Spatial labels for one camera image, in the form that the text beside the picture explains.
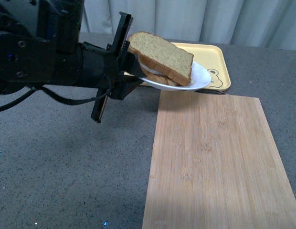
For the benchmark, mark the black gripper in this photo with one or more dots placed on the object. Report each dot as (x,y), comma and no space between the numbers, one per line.
(121,69)

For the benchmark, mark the fried egg toy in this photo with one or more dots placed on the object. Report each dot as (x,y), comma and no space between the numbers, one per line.
(148,70)

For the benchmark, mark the white round plate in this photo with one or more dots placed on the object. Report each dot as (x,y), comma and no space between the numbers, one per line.
(200,78)

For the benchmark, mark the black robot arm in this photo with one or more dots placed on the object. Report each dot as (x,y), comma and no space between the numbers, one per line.
(40,49)

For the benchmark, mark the yellow bear tray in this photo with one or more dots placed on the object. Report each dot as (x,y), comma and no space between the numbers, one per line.
(212,59)

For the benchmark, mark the bamboo cutting board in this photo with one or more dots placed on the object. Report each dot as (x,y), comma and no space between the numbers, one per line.
(215,165)

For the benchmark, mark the grey curtain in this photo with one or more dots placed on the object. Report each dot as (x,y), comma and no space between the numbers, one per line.
(258,23)

